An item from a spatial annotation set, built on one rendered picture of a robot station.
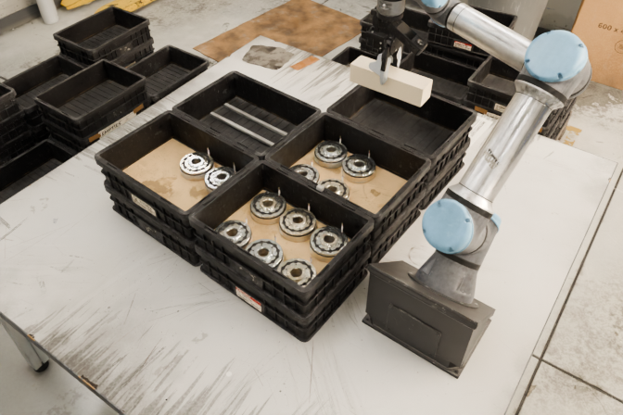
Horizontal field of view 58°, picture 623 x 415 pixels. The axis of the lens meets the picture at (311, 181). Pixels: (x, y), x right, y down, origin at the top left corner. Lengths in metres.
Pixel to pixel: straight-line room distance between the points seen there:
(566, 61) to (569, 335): 1.51
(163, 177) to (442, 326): 0.94
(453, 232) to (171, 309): 0.79
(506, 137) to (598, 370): 1.42
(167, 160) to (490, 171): 1.02
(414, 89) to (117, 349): 1.06
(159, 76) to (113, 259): 1.54
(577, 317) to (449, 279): 1.29
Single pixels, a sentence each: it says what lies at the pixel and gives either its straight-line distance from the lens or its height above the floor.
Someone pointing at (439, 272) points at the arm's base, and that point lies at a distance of 1.42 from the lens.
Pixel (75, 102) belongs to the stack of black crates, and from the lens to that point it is 2.86.
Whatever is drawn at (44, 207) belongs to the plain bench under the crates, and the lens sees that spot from 2.02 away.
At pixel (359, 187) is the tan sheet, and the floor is 0.83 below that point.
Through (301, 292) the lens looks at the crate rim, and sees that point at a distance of 1.33.
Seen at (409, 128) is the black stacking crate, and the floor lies 0.83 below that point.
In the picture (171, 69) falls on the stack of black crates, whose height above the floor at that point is 0.38.
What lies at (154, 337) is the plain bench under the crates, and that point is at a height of 0.70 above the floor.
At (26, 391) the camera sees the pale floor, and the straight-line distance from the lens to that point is 2.48.
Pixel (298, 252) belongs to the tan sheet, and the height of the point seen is 0.83.
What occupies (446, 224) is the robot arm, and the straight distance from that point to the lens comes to 1.28.
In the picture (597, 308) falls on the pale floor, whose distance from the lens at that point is 2.71.
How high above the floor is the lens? 2.01
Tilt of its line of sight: 43 degrees down
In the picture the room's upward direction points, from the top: straight up
